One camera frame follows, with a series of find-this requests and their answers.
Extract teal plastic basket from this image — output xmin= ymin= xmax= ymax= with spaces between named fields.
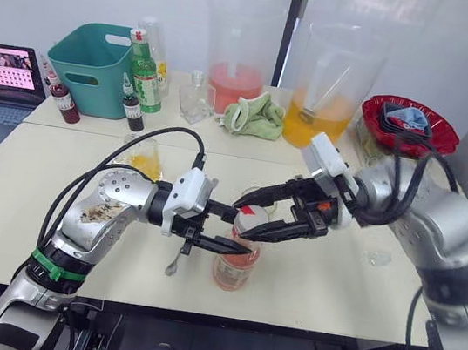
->
xmin=38 ymin=15 xmax=146 ymax=124

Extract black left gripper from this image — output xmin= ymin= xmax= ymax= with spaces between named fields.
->
xmin=167 ymin=195 xmax=260 ymax=267

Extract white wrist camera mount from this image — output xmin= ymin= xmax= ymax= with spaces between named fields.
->
xmin=290 ymin=130 xmax=367 ymax=234
xmin=160 ymin=164 xmax=221 ymax=242

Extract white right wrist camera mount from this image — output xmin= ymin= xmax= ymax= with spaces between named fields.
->
xmin=290 ymin=130 xmax=367 ymax=234

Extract green glass bottle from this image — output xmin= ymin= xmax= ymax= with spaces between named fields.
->
xmin=119 ymin=27 xmax=174 ymax=118

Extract stacked black square dishes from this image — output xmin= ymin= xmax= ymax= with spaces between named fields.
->
xmin=376 ymin=98 xmax=438 ymax=140

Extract white bottle cap red mark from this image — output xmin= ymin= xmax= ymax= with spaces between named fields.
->
xmin=231 ymin=204 xmax=273 ymax=241

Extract square bottle with yellow liquid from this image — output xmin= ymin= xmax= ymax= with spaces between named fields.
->
xmin=118 ymin=133 xmax=170 ymax=184

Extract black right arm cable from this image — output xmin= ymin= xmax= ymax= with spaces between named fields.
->
xmin=354 ymin=126 xmax=468 ymax=240

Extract long metal spoon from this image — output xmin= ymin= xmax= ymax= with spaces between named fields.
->
xmin=163 ymin=235 xmax=191 ymax=279

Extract red bowl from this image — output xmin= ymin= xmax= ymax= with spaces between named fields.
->
xmin=355 ymin=90 xmax=466 ymax=166

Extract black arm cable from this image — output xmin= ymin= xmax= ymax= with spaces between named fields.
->
xmin=35 ymin=107 xmax=212 ymax=275
xmin=354 ymin=126 xmax=468 ymax=240

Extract blue cloth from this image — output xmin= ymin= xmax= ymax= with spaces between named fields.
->
xmin=392 ymin=104 xmax=431 ymax=131

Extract small dark syrup bottle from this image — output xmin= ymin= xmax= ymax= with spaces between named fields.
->
xmin=114 ymin=72 xmax=153 ymax=134

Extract tall clear plastic bottle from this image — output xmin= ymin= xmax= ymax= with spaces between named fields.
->
xmin=128 ymin=15 xmax=181 ymax=97

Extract black table frame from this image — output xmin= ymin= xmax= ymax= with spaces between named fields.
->
xmin=0 ymin=280 xmax=431 ymax=350

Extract large beaker with orange liquid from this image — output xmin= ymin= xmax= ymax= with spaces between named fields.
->
xmin=279 ymin=16 xmax=394 ymax=163

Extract open laptop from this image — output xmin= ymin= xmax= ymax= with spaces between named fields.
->
xmin=0 ymin=44 xmax=56 ymax=132

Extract small red syrup bottle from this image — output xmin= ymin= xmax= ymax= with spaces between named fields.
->
xmin=37 ymin=62 xmax=90 ymax=125

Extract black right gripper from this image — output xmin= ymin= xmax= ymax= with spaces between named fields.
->
xmin=227 ymin=166 xmax=348 ymax=254

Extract juice bottle with pink liquid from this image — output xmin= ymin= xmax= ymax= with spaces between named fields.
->
xmin=209 ymin=201 xmax=270 ymax=296

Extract clear container under bowl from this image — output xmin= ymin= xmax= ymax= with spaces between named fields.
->
xmin=348 ymin=112 xmax=397 ymax=169

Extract empty square glass bottle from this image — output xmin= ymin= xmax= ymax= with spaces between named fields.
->
xmin=173 ymin=67 xmax=220 ymax=129

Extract large beaker with pink liquid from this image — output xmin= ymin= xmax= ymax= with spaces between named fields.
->
xmin=192 ymin=0 xmax=288 ymax=125

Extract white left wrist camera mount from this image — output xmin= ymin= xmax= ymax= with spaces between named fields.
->
xmin=160 ymin=164 xmax=221 ymax=242

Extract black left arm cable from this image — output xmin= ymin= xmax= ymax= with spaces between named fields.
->
xmin=35 ymin=107 xmax=212 ymax=275

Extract light green cloth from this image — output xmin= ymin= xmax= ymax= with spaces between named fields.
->
xmin=220 ymin=86 xmax=291 ymax=144

